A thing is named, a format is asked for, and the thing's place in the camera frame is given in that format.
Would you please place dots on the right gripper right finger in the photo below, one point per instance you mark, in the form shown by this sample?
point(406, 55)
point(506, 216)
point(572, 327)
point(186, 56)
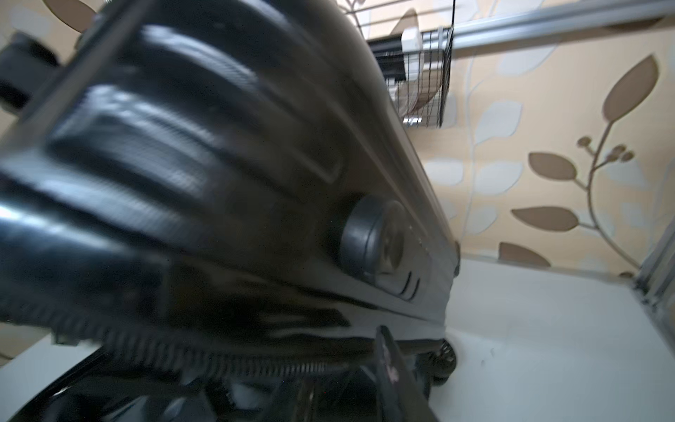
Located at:
point(398, 395)

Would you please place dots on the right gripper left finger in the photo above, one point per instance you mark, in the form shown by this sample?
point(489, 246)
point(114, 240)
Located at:
point(80, 384)

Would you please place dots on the black hard-shell suitcase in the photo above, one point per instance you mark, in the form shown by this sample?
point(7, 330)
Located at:
point(223, 193)

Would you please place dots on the black wire basket back wall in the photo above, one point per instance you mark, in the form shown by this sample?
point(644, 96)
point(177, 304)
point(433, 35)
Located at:
point(419, 103)

